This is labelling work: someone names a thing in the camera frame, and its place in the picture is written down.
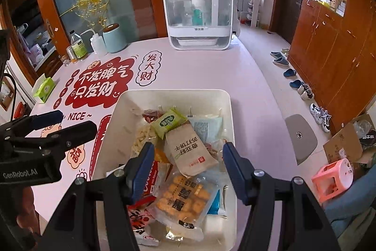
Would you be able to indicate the wooden picture frame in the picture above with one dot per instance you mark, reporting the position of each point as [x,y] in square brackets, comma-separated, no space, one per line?
[6,95]

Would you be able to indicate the row of shoes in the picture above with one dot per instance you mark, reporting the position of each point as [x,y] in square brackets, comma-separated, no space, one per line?
[289,73]

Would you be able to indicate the metal can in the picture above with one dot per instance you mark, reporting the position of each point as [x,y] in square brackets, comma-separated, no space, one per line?
[70,56]

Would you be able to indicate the red white snack packet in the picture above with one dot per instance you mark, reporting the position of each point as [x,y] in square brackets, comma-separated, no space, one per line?
[141,221]

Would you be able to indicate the green tissue box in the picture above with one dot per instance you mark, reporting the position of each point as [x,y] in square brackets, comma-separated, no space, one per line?
[44,89]

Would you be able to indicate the small glass jar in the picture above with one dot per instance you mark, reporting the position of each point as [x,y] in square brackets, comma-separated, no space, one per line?
[64,61]

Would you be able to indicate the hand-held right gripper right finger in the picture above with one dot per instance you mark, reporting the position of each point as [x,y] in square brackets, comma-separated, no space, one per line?
[235,174]

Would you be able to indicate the white plastic bin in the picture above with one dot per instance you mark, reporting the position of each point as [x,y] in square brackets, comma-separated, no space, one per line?
[176,98]

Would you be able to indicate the white squeeze bottle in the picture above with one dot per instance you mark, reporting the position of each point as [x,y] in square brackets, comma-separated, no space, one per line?
[98,43]

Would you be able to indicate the yellow puffed snack packet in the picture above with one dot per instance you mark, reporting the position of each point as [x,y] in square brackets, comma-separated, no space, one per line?
[141,136]

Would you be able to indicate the clear nut bar packet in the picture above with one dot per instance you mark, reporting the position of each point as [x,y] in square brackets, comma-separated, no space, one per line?
[151,115]
[214,148]

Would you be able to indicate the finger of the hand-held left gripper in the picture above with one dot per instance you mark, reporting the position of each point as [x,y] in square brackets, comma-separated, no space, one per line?
[79,132]
[48,118]

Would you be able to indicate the white countertop sterilizer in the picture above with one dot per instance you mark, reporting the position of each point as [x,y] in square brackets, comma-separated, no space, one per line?
[199,44]

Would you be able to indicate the blue grey cloth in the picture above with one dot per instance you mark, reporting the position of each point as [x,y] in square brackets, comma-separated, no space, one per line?
[352,201]

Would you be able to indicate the red container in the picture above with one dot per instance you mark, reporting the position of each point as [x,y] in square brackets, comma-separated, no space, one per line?
[19,110]

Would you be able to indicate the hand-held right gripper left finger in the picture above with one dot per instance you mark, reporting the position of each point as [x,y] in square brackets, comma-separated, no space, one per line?
[144,173]

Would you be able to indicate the white green bottle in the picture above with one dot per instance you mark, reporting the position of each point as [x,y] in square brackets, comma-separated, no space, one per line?
[197,11]

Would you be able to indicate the large light blue packet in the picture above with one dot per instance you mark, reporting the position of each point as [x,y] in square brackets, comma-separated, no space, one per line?
[207,127]

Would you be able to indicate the beige cracker packet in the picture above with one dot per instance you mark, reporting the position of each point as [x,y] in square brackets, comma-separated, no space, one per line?
[188,154]

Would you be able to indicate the red white cookie packet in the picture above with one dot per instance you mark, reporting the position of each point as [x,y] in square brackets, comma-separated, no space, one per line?
[152,180]

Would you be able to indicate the cardboard box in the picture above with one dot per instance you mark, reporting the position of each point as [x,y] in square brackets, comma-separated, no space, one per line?
[340,145]

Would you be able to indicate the grey chair seat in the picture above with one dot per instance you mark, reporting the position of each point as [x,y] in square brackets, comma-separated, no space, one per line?
[299,136]

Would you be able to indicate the light blue canister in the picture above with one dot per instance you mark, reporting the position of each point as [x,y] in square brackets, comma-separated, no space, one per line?
[114,39]

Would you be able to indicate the clear plastic bottle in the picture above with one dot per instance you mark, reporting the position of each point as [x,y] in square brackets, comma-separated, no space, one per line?
[78,48]

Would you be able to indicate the pink plastic stool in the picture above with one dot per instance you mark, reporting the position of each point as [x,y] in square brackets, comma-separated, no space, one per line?
[340,168]

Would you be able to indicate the pink printed table cover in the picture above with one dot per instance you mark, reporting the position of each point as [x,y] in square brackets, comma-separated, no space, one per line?
[249,77]

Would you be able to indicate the clear pastry ball packet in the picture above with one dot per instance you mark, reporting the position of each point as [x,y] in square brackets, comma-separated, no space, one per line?
[182,201]

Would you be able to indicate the small green snack packet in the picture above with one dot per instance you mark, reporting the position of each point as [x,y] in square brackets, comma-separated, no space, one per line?
[169,123]

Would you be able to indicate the small blue candy packet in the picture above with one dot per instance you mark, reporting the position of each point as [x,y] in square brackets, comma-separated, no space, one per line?
[216,204]

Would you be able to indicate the wooden cabinet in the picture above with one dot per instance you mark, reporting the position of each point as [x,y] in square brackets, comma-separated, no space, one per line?
[323,39]

